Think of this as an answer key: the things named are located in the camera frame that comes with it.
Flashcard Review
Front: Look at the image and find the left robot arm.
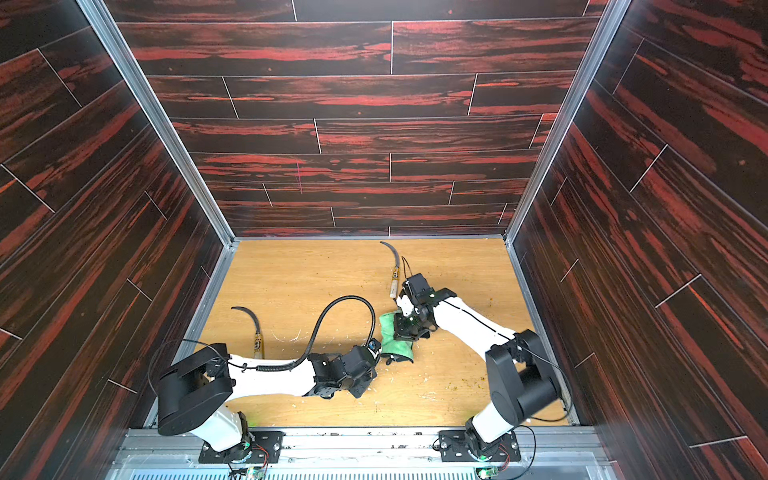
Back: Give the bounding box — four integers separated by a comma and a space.
157, 339, 381, 452

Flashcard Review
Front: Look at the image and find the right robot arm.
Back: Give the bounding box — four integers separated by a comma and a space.
394, 274, 562, 459

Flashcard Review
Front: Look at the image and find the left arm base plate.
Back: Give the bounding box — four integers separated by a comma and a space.
198, 429, 285, 466

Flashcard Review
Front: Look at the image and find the wrist white camera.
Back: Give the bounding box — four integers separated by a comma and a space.
367, 338, 381, 357
396, 295, 415, 317

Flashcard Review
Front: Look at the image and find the left black corrugated cable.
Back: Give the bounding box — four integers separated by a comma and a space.
245, 294, 378, 373

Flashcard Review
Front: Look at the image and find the green microfibre rag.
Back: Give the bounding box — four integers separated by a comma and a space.
379, 312, 414, 365

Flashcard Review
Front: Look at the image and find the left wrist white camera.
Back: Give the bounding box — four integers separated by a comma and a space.
367, 338, 381, 357

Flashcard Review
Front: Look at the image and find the sickle with yellow label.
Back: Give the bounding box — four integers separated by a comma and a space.
380, 241, 401, 299

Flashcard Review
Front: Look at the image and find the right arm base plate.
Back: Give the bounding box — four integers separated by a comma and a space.
432, 428, 521, 463

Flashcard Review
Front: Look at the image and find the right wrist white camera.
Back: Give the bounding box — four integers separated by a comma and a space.
396, 295, 415, 317

